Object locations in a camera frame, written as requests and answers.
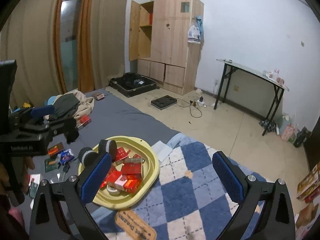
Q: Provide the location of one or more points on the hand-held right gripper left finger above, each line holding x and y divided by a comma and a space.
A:
96, 177

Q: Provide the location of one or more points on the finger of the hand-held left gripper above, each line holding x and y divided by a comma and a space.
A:
42, 111
65, 127

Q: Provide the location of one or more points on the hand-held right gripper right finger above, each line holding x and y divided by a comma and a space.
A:
227, 177

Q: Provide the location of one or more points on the black round sponge block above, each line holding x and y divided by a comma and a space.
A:
88, 156
108, 148

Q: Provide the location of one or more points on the red gold cigarette carton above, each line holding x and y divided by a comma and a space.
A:
132, 167

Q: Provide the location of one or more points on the yellow plastic basin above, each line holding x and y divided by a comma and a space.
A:
150, 170

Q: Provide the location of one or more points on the person's left hand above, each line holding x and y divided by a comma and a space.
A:
29, 162

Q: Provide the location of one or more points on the red cigarette pack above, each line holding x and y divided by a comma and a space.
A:
83, 122

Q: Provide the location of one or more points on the brown red packet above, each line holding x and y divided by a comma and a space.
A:
56, 149

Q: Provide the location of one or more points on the pile of clothes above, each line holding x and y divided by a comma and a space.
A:
72, 103

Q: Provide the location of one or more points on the blue snack packet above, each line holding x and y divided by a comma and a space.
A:
66, 155

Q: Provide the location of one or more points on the dark green packet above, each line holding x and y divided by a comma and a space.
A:
52, 165

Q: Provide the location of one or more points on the blue plaid blanket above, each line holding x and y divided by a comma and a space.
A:
190, 195

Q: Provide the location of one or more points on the small red box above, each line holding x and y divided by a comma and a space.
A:
98, 96

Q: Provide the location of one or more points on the grey bedsheet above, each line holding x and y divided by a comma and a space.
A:
125, 120

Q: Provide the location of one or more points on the plaid cloth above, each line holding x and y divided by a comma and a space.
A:
268, 124

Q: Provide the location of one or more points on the beige curtain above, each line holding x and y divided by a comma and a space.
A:
35, 42

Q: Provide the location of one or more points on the light blue cloth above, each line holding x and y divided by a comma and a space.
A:
165, 147

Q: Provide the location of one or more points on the pink plastic bag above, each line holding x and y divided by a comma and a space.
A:
288, 133

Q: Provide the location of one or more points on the power strip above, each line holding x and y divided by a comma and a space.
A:
200, 102

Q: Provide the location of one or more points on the black suitcase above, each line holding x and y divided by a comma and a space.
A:
132, 83

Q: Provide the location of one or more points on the printed cardboard box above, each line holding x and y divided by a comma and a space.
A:
308, 182

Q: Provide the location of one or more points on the black plastic bag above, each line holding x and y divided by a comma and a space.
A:
302, 137

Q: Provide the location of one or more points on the orange curtain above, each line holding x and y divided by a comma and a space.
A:
86, 37

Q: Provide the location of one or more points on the brown cardboard box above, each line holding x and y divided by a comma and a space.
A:
307, 216

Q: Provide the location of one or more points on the dark door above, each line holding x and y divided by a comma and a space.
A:
315, 152

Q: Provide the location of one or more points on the black floor scale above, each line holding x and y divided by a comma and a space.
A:
163, 102

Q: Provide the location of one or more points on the black folding table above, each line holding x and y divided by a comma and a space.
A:
252, 70

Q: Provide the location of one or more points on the clear plastic bottle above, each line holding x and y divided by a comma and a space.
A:
276, 73

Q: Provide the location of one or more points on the wooden wardrobe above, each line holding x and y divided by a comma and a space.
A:
172, 42

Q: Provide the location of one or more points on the white striped hanging bag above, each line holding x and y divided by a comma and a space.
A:
194, 33

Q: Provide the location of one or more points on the blue hanging cloth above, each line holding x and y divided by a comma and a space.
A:
200, 23

